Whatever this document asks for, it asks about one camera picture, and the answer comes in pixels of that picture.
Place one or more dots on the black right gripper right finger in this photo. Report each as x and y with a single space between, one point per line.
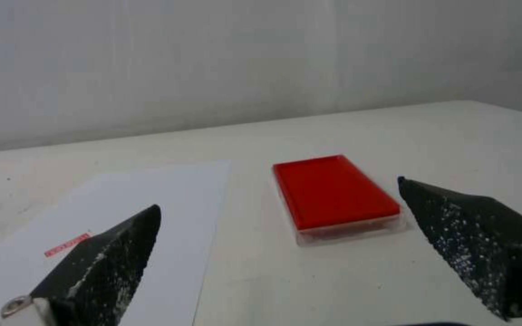
474 244

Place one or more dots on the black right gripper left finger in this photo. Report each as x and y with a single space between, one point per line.
102 261

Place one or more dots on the white paper sheet red stamp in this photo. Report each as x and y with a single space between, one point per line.
102 237

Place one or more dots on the red ink pad clear case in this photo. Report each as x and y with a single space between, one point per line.
336 199

